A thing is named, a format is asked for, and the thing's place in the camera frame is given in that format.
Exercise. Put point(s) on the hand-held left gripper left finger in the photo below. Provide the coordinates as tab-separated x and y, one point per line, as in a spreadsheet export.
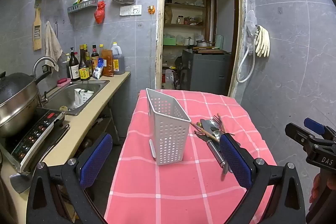
95	158

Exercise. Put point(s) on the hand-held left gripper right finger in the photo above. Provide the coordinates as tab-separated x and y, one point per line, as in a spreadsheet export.
236	161

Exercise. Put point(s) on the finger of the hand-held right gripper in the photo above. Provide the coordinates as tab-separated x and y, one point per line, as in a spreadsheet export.
298	134
315	125

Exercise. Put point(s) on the silver fork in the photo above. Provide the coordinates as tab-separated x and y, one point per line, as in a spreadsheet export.
218	120

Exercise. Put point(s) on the white perforated utensil basket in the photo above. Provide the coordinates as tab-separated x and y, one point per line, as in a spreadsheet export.
170	140

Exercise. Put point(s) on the person's right hand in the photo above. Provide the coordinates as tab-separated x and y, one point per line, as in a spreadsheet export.
316	188

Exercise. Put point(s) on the silver spoon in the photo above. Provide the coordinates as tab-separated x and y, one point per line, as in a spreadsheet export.
217	134

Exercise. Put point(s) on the wooden chopstick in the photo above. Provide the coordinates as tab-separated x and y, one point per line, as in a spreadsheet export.
203	132
221	121

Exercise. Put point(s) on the white container in sink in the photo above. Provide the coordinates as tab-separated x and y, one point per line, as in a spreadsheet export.
82	98

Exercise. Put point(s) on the black induction cooker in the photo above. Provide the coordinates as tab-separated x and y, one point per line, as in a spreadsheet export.
39	132

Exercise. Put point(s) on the steel sink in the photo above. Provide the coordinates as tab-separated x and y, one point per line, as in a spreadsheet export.
65	95

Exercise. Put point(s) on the pink checked tablecloth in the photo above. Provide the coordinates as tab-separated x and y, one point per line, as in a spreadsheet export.
170	187

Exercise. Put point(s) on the grey metal blade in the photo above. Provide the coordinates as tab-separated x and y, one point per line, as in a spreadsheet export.
21	182

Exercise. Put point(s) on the pink sponge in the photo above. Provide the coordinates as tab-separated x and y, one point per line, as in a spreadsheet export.
63	82

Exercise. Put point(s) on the soy sauce bottle yellow label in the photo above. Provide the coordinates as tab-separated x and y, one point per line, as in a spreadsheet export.
84	71

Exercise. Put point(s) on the blue white packet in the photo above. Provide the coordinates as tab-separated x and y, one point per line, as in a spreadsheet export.
98	70

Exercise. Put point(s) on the dark pump bottle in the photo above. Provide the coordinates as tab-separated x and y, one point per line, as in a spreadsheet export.
74	69

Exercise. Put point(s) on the steel wok with lid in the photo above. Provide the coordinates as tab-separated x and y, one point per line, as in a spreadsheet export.
18	108

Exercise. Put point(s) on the grey metal cabinet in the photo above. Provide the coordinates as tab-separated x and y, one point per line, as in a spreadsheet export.
207	69

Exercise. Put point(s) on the cream rubber gloves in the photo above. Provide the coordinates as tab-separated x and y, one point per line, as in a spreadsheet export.
262	41

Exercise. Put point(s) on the clear oil jug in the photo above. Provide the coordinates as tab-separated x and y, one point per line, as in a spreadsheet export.
118	61

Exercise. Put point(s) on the dark sauce bottle red label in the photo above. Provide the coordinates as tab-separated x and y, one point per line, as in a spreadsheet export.
94	57

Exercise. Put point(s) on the chrome faucet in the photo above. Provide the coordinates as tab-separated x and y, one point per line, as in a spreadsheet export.
43	60

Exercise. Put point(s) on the clear hanging plastic bag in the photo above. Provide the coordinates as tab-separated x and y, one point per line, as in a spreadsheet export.
249	27

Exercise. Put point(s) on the beige towel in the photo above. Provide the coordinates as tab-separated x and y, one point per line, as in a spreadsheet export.
52	48

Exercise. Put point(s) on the steel pot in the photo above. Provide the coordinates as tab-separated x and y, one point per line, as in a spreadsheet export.
202	43

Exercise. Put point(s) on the wooden grater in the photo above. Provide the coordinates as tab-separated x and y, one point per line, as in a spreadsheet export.
37	37

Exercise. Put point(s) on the green box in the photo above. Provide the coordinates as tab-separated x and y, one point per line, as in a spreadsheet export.
169	41

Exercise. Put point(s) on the red plastic bag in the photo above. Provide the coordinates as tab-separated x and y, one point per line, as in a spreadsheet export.
99	12

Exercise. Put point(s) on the orange plug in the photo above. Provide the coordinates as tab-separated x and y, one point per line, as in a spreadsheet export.
151	9

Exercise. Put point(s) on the wooden storage shelf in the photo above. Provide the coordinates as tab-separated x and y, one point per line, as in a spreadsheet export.
183	5

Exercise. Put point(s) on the metal wall hook bar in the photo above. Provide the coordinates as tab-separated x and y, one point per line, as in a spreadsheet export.
56	29

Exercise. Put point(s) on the worn door frame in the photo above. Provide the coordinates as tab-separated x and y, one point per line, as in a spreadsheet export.
158	29

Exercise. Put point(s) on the white wall switch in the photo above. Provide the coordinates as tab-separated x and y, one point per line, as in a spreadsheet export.
125	10

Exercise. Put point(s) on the grey wall shelf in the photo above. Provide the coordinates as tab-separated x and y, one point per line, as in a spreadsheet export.
82	6

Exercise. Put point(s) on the white wall socket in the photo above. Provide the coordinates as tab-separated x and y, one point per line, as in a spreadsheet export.
136	10

